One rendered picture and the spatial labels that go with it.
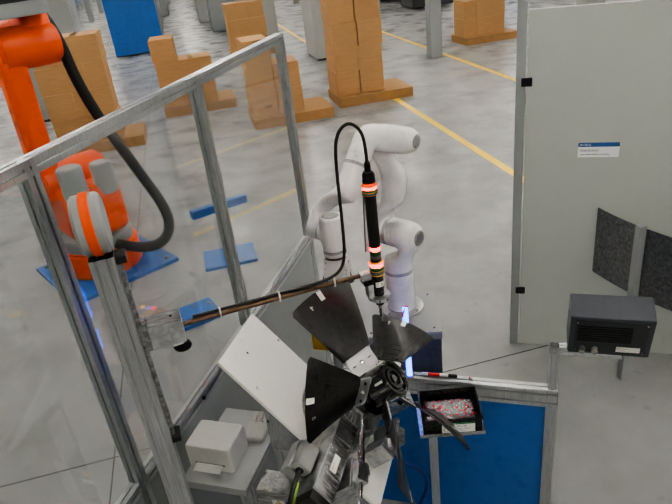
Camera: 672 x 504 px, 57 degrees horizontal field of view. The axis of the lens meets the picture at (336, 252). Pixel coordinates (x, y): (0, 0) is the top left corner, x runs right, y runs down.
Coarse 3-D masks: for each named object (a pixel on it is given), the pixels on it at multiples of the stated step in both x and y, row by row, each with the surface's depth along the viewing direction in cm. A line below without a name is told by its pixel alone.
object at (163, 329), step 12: (168, 312) 167; (144, 324) 162; (156, 324) 162; (168, 324) 162; (180, 324) 164; (144, 336) 163; (156, 336) 163; (168, 336) 164; (180, 336) 165; (156, 348) 164
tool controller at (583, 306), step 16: (576, 304) 207; (592, 304) 205; (608, 304) 204; (624, 304) 203; (640, 304) 202; (576, 320) 204; (592, 320) 202; (608, 320) 200; (624, 320) 199; (640, 320) 197; (656, 320) 196; (576, 336) 209; (592, 336) 207; (608, 336) 205; (624, 336) 203; (640, 336) 202; (592, 352) 209; (608, 352) 210; (624, 352) 209; (640, 352) 207
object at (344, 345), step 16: (336, 288) 196; (304, 304) 191; (320, 304) 192; (336, 304) 193; (352, 304) 195; (304, 320) 189; (320, 320) 191; (336, 320) 192; (352, 320) 193; (320, 336) 190; (336, 336) 191; (352, 336) 191; (336, 352) 190; (352, 352) 190
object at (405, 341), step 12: (372, 324) 216; (384, 324) 216; (396, 324) 216; (408, 324) 218; (384, 336) 211; (396, 336) 210; (408, 336) 211; (420, 336) 213; (384, 348) 205; (396, 348) 205; (408, 348) 206; (420, 348) 207; (384, 360) 201; (396, 360) 200
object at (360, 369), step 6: (366, 348) 192; (360, 354) 191; (366, 354) 191; (372, 354) 191; (348, 360) 191; (354, 360) 191; (366, 360) 191; (372, 360) 191; (348, 366) 190; (360, 366) 191; (366, 366) 191; (372, 366) 191; (354, 372) 190; (360, 372) 190
